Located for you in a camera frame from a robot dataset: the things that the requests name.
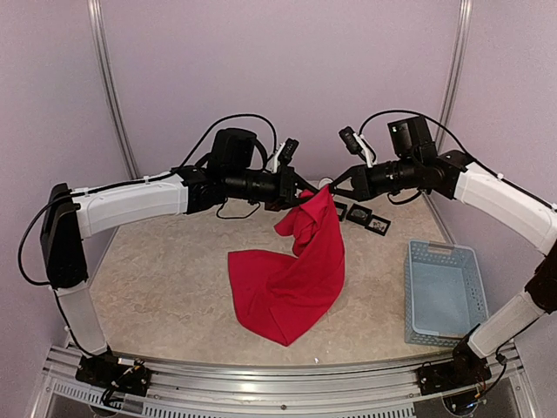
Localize black square frame middle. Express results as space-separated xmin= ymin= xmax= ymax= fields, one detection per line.
xmin=346 ymin=204 xmax=372 ymax=226

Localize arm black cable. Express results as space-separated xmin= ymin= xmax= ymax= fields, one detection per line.
xmin=17 ymin=113 xmax=279 ymax=287
xmin=357 ymin=108 xmax=557 ymax=214

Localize blue round brooch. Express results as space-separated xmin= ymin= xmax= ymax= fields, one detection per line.
xmin=318 ymin=177 xmax=333 ymax=189

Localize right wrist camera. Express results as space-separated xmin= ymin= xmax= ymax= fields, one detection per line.
xmin=387 ymin=116 xmax=438 ymax=162

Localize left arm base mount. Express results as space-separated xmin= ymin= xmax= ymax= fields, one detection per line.
xmin=75 ymin=352 xmax=152 ymax=397

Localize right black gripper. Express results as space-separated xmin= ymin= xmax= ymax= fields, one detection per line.
xmin=329 ymin=155 xmax=420 ymax=200

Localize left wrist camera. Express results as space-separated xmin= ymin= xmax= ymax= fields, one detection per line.
xmin=207 ymin=128 xmax=258 ymax=172

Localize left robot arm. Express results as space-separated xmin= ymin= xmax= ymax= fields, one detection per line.
xmin=40 ymin=165 xmax=317 ymax=388

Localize blue plastic basket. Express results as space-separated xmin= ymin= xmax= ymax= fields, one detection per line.
xmin=405 ymin=239 xmax=489 ymax=348

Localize silver white brooch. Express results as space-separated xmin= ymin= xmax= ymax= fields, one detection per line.
xmin=369 ymin=219 xmax=386 ymax=232

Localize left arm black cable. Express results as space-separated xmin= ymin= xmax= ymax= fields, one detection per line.
xmin=17 ymin=113 xmax=279 ymax=287

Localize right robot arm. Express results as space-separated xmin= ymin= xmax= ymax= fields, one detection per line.
xmin=329 ymin=150 xmax=556 ymax=387

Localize right aluminium corner post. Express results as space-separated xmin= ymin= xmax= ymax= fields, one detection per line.
xmin=440 ymin=0 xmax=473 ymax=126

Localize red t-shirt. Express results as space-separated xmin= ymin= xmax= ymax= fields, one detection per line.
xmin=228 ymin=187 xmax=346 ymax=347

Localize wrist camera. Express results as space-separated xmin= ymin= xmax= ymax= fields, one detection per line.
xmin=207 ymin=128 xmax=258 ymax=172
xmin=387 ymin=116 xmax=438 ymax=162

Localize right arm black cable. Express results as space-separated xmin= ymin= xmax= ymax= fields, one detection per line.
xmin=357 ymin=108 xmax=557 ymax=214

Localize aluminium corner post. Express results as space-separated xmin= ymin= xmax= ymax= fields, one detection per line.
xmin=87 ymin=0 xmax=139 ymax=179
xmin=440 ymin=0 xmax=473 ymax=126

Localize left aluminium corner post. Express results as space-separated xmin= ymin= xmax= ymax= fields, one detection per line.
xmin=87 ymin=0 xmax=139 ymax=179

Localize aluminium front rail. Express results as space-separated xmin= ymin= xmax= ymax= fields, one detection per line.
xmin=41 ymin=343 xmax=536 ymax=418

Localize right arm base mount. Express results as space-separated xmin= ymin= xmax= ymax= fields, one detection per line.
xmin=416 ymin=361 xmax=492 ymax=395

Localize black square frame right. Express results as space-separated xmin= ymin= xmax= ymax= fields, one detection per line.
xmin=365 ymin=215 xmax=391 ymax=236

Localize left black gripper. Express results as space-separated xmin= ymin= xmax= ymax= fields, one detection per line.
xmin=227 ymin=165 xmax=323 ymax=212

